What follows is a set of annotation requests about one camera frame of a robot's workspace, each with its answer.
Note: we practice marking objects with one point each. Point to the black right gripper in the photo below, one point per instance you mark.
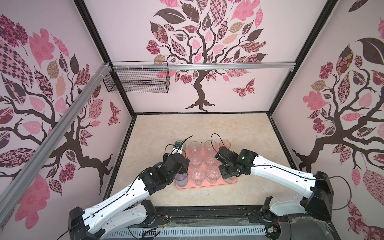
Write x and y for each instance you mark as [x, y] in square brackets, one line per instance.
[223, 174]

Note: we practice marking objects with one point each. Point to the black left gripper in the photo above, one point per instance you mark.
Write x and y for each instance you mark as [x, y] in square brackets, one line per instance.
[185, 168]

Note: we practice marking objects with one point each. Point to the clear dotted cup row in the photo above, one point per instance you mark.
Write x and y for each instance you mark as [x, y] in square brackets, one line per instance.
[230, 180]

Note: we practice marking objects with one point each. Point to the clear ribbed cup row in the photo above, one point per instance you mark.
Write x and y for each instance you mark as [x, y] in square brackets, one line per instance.
[210, 159]

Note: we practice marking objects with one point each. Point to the pink plastic tray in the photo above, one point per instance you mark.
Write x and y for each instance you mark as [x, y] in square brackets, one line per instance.
[205, 183]

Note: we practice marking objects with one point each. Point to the pink faceted plastic cup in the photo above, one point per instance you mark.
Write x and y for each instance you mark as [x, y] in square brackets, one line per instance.
[225, 143]

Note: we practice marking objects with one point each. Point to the blue plastic cup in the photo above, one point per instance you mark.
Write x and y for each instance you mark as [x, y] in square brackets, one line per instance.
[181, 180]

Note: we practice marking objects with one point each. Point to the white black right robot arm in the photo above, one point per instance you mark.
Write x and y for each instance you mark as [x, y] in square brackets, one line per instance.
[314, 192]

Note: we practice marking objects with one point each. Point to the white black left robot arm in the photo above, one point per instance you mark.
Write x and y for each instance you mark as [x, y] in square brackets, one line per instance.
[128, 207]

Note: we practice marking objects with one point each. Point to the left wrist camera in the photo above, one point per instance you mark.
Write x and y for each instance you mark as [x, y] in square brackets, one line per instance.
[180, 145]

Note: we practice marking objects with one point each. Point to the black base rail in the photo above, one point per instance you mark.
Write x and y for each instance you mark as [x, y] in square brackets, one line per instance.
[210, 213]

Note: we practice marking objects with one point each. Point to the white slotted cable duct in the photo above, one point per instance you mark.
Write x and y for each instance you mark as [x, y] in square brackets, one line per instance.
[188, 233]

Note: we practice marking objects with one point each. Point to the black wire basket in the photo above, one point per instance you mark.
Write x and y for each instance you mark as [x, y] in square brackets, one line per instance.
[138, 77]

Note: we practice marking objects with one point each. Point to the aluminium rail back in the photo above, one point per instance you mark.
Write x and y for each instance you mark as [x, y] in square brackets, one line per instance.
[227, 66]

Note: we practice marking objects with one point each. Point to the aluminium rail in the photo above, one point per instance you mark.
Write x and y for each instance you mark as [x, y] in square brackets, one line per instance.
[227, 66]
[20, 184]

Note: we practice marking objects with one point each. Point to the aluminium rail left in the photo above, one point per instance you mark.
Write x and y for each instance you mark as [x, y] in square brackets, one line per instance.
[20, 184]

